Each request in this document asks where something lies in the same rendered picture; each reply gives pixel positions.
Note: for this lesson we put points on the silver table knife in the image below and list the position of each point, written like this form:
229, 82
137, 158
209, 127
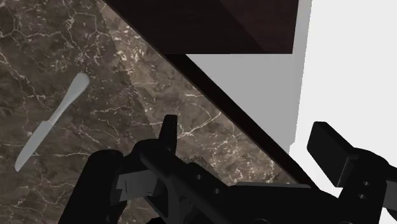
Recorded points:
70, 94

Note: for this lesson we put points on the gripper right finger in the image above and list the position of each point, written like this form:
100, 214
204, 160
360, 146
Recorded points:
335, 152

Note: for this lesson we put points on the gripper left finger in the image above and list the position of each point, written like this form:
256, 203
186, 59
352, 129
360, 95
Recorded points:
173, 173

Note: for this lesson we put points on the dark brown robot stand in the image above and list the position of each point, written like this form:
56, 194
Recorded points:
217, 24

